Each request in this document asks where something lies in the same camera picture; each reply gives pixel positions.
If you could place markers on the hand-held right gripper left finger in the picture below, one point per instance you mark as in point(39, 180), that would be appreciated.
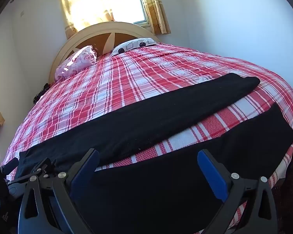
point(86, 173)

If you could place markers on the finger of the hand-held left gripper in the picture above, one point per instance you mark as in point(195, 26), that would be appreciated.
point(42, 167)
point(10, 165)

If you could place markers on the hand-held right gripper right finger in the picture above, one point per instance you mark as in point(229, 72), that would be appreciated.
point(213, 175)

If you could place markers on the black pants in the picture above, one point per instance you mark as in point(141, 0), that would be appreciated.
point(136, 126)

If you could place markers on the small black lace cloth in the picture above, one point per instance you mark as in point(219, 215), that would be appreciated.
point(40, 93)

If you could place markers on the red plaid bed sheet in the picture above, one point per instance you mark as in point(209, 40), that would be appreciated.
point(136, 78)

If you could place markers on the pink ruffled pillow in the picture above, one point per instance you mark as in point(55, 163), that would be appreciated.
point(75, 61)

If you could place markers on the cream wooden headboard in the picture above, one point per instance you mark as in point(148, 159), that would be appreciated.
point(70, 41)

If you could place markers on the white patterned pillow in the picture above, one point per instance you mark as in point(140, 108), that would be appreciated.
point(134, 45)

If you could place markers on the window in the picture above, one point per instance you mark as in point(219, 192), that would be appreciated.
point(127, 2)

